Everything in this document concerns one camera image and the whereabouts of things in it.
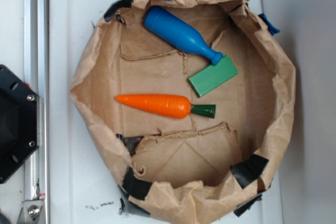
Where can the orange toy carrot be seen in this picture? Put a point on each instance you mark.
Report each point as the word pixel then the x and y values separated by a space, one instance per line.
pixel 168 105

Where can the green rectangular block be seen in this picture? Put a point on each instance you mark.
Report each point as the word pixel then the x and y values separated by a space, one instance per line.
pixel 212 76

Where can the blue plastic toy bottle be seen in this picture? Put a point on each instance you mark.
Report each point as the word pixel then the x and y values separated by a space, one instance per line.
pixel 179 34

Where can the brown paper bag tray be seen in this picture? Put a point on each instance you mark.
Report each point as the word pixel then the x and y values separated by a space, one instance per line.
pixel 195 169

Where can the white plastic board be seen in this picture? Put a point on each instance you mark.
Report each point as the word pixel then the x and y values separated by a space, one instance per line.
pixel 81 188

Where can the blue tape piece right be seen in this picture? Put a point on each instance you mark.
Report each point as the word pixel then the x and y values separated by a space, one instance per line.
pixel 271 28

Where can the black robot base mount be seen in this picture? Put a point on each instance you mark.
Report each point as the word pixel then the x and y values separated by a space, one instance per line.
pixel 19 117

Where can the aluminium extrusion rail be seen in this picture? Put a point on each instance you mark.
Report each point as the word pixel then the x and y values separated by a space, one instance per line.
pixel 36 74

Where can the metal corner bracket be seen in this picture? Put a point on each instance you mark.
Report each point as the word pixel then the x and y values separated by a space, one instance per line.
pixel 32 212

